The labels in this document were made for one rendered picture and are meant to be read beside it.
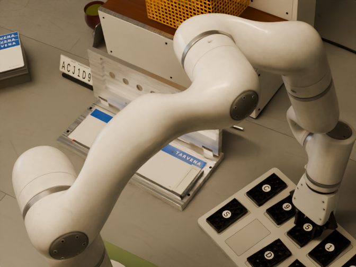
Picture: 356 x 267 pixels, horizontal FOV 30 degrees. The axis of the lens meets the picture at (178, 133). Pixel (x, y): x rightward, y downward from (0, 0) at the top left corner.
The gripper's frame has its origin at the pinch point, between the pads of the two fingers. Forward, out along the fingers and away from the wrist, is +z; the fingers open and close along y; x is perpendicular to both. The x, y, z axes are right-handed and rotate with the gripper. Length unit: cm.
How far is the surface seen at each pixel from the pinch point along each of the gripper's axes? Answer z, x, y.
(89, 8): -8, 4, -101
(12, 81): 7, -27, -99
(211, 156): 2.0, -2.3, -33.5
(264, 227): 3.9, -6.7, -7.8
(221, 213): 3.9, -12.5, -17.6
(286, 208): 1.3, 0.1, -7.4
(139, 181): 5.8, -21.7, -40.2
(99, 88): -2, -13, -71
